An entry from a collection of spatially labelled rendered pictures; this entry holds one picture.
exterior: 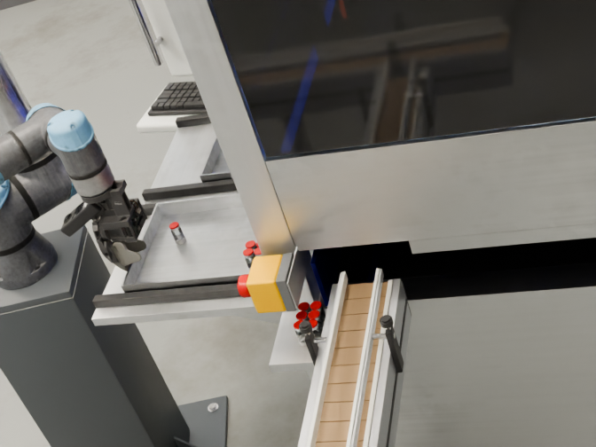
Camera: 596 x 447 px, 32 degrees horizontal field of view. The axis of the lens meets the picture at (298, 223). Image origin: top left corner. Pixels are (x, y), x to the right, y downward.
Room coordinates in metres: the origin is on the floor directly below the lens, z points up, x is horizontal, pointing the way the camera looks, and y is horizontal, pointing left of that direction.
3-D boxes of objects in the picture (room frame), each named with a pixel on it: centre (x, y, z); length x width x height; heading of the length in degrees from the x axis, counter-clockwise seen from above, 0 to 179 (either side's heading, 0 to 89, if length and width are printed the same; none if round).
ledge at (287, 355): (1.33, 0.04, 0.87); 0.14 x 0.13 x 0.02; 68
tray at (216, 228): (1.67, 0.16, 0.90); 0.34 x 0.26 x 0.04; 69
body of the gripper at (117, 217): (1.66, 0.33, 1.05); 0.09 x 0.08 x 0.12; 68
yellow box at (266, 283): (1.36, 0.07, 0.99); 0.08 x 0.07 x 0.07; 68
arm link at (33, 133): (1.74, 0.39, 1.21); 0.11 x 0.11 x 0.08; 25
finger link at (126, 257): (1.65, 0.34, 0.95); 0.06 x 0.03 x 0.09; 68
